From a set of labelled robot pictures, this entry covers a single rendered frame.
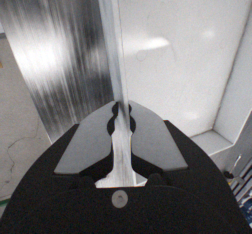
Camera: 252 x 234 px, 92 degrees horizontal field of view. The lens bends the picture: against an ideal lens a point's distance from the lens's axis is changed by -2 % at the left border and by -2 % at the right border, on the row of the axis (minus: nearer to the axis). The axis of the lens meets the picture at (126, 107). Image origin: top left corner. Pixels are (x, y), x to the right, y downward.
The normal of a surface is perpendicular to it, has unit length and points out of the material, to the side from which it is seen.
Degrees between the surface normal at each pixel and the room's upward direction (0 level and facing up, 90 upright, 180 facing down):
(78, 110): 0
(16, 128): 0
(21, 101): 0
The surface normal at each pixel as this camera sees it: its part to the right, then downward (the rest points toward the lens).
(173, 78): 0.31, 0.47
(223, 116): -0.95, 0.24
